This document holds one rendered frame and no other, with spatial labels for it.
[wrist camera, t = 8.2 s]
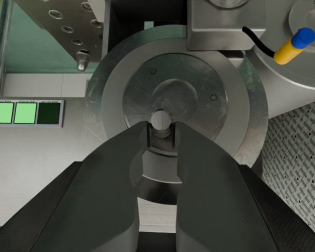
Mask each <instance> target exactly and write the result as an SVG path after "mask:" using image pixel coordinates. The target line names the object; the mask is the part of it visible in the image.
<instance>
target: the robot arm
mask: <svg viewBox="0 0 315 252"><path fill-rule="evenodd" d="M151 136H152V129H151V128H150V123H149V122H148V121H140V122H138V123H136V124H135V125H133V126H131V127H129V128H128V129H126V130H124V131H122V132H121V133H119V134H117V135H115V136H114V137H112V138H110V139H109V140H107V141H106V142H104V143H103V144H101V145H100V146H99V147H97V148H96V149H95V150H94V151H92V152H91V153H90V154H89V155H88V156H87V157H86V158H85V159H84V160H82V161H74V162H73V163H72V164H71V165H69V166H68V167H67V168H66V169H65V170H64V171H63V172H62V173H60V174H59V175H58V176H57V177H56V178H55V179H54V180H52V181H51V182H50V183H49V184H48V185H47V186H46V187H45V188H43V189H42V190H41V191H40V192H39V193H38V194H37V195H36V196H34V197H33V198H32V199H31V200H30V201H29V202H28V203H26V204H25V205H24V206H23V207H22V208H21V209H20V210H19V211H18V212H16V213H15V214H14V215H13V216H12V217H11V218H10V219H9V220H8V221H7V222H6V223H5V224H4V225H3V226H2V227H1V228H0V252H136V250H137V246H138V237H139V228H140V218H139V207H138V196H137V192H136V190H135V189H134V187H135V185H136V183H137V181H138V180H139V178H140V177H141V176H142V175H143V173H144V171H143V154H144V153H145V151H146V150H147V149H148V148H150V147H151ZM172 149H175V151H176V152H177V172H176V174H177V176H178V177H179V179H180V180H181V182H182V184H183V187H182V189H181V190H180V191H179V193H178V195H177V206H176V223H175V231H176V252H315V232H314V231H313V230H312V229H311V228H310V227H309V226H308V225H307V224H306V223H305V222H304V221H303V220H302V219H301V218H300V217H299V216H298V215H297V214H296V213H295V212H294V211H293V210H292V209H291V208H290V207H289V206H288V205H287V204H286V203H285V202H284V201H283V200H282V199H281V198H280V197H279V196H278V195H277V194H276V193H275V192H274V191H273V190H272V189H271V188H270V187H269V186H268V185H267V184H266V183H265V182H264V181H263V180H262V179H261V178H260V177H259V176H258V175H257V174H256V173H255V172H254V171H253V170H252V169H251V168H250V167H249V166H248V165H247V164H239V163H238V162H237V161H236V160H235V159H234V158H233V157H232V156H231V155H230V154H229V153H228V152H227V151H225V150H224V149H223V148H222V147H220V146H219V145H218V144H216V143H215V142H213V141H212V140H210V139H209V138H207V137H206V136H204V135H203V134H201V133H199V132H198V131H196V130H195V129H193V128H191V127H190V126H188V125H187V124H185V123H183V122H181V121H176V122H173V123H172Z"/></svg>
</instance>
